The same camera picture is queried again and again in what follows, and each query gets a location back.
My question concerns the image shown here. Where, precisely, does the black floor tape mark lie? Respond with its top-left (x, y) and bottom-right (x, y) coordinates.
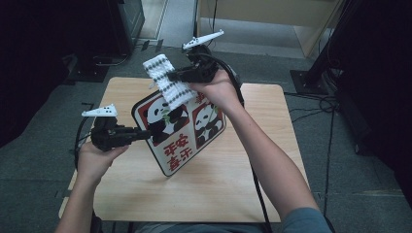
top-left (81, 102), bottom-right (95, 121)

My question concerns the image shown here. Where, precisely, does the hand-held gripper black cable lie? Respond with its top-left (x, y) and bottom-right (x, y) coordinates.
top-left (198, 52), bottom-right (274, 233)
top-left (73, 115), bottom-right (98, 171)

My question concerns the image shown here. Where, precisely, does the person's right hand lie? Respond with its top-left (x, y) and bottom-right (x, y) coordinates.
top-left (189, 70), bottom-right (244, 113)

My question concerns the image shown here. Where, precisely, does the coiled black floor cable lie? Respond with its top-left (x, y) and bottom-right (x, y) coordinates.
top-left (285, 91), bottom-right (339, 124)

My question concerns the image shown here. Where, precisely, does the left hand-held gripper black cable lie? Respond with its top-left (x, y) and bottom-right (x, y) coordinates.
top-left (73, 115), bottom-right (98, 171)

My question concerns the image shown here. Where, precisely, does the black metal stand with pole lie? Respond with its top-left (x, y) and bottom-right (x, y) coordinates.
top-left (289, 18), bottom-right (344, 96)

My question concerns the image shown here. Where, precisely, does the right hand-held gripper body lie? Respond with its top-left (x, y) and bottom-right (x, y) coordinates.
top-left (182, 29), bottom-right (225, 83)

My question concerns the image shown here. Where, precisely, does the white striped cloth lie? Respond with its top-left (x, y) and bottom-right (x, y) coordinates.
top-left (142, 53), bottom-right (198, 112)

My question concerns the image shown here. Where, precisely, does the dark curtain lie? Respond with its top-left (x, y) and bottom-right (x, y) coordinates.
top-left (336, 0), bottom-right (412, 208)
top-left (0, 0), bottom-right (120, 149)

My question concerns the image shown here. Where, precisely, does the long black floor cable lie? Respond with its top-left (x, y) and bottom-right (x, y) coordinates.
top-left (323, 110), bottom-right (336, 217)

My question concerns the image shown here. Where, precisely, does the light wooden cabinet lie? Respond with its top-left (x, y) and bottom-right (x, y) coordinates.
top-left (194, 0), bottom-right (344, 59)

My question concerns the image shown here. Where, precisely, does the dark cabinet with glass panel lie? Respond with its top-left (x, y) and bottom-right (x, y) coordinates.
top-left (108, 0), bottom-right (146, 56)

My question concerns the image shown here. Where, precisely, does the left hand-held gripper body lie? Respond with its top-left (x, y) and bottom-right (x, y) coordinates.
top-left (81, 103), bottom-right (137, 152)

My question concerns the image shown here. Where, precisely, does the person's blue-grey clothing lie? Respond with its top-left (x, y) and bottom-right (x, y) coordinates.
top-left (134, 207), bottom-right (334, 233)

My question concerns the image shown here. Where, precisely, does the right hand-held gripper black cable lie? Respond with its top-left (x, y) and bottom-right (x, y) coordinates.
top-left (198, 52), bottom-right (274, 233)

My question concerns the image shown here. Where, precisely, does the black flat stand base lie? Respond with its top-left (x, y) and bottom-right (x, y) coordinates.
top-left (66, 52), bottom-right (111, 83)

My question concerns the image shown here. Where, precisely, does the person's left hand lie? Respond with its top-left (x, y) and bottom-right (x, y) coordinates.
top-left (76, 141), bottom-right (130, 187)

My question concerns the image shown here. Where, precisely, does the black cable on stand base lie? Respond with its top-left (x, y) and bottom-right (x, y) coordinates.
top-left (92, 51), bottom-right (132, 67)

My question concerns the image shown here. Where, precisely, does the thin black hanging cable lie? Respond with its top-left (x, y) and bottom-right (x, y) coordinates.
top-left (186, 0), bottom-right (219, 51)

